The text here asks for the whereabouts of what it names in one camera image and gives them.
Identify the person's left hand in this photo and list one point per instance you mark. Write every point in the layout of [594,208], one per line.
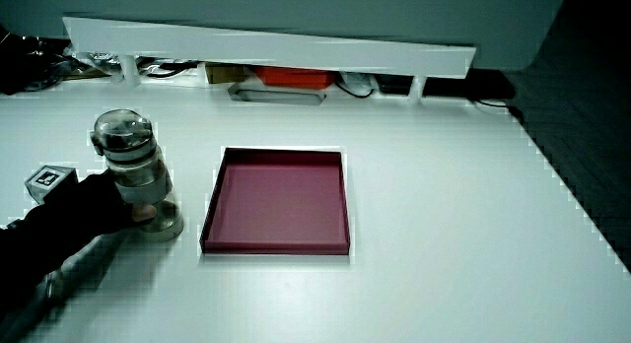
[91,205]

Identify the clear bottle with grey lid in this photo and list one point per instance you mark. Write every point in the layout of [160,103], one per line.
[138,175]

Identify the person's left forearm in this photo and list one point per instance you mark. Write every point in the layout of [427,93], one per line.
[29,254]

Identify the pile of black equipment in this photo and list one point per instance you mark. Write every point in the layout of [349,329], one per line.
[29,62]

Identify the brown cardboard box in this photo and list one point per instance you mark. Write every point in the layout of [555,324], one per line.
[224,73]

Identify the dark red square tray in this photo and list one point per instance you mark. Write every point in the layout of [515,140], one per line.
[281,205]

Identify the grey oval tray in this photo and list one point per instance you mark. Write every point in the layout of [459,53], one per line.
[276,96]

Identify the orange box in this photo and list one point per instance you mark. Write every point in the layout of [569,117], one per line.
[295,77]

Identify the white desk shelf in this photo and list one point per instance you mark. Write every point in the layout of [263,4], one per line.
[276,47]

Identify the white plastic bag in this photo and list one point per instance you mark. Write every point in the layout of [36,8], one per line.
[356,81]

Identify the black box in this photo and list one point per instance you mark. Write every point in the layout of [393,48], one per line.
[394,84]

